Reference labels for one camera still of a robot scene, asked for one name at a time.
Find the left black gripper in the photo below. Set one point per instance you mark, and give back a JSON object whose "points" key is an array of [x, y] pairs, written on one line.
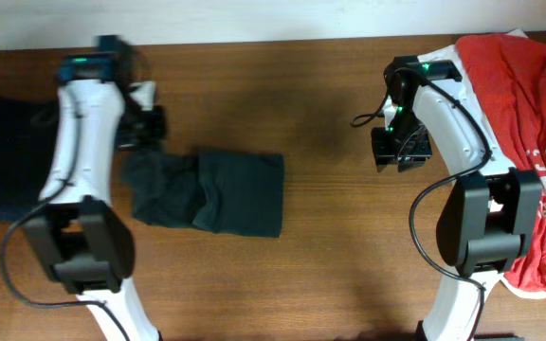
{"points": [[145, 131]]}

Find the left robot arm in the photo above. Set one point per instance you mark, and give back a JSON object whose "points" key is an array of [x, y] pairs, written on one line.
{"points": [[74, 233]]}

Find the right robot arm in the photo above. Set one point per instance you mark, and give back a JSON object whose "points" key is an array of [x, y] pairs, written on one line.
{"points": [[488, 219]]}

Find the black Nike t-shirt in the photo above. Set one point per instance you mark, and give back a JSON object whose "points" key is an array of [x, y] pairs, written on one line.
{"points": [[214, 191]]}

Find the red t-shirt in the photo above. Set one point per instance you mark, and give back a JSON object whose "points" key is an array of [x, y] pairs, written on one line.
{"points": [[524, 118]]}

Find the folded dark navy garment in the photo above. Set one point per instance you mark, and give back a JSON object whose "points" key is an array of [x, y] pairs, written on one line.
{"points": [[28, 132]]}

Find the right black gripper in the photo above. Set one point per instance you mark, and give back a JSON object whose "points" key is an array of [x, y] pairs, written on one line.
{"points": [[401, 154]]}

